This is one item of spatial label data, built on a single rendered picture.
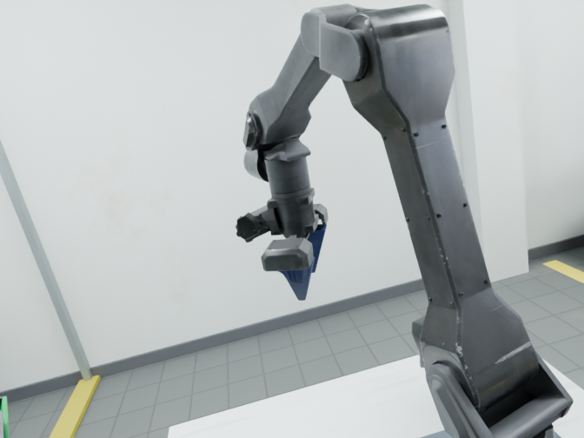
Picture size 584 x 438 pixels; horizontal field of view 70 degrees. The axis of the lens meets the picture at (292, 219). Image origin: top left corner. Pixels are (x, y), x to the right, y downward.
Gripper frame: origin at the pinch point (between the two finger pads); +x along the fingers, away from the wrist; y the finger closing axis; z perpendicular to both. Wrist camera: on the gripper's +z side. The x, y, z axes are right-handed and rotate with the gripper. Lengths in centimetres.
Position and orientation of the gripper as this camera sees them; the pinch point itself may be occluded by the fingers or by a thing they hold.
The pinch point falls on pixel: (303, 265)
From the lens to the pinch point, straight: 63.1
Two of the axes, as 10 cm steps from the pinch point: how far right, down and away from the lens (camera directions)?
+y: -2.1, 3.5, -9.1
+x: 1.7, 9.3, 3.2
